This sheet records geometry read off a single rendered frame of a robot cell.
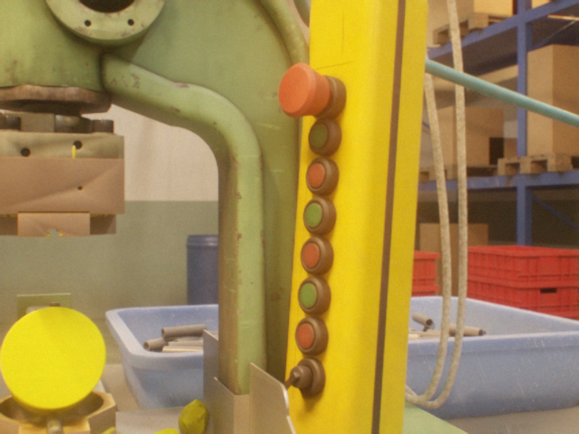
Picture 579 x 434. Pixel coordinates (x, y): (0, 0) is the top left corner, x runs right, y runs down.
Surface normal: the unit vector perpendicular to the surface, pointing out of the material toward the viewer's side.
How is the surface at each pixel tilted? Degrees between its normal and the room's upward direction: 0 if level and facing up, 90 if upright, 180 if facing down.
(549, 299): 90
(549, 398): 100
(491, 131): 90
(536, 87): 90
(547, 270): 90
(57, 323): 74
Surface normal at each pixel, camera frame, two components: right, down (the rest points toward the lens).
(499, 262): -0.95, 0.00
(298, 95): -0.73, -0.06
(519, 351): 0.30, 0.18
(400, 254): 0.65, 0.00
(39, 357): 0.30, -0.27
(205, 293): -0.07, 0.01
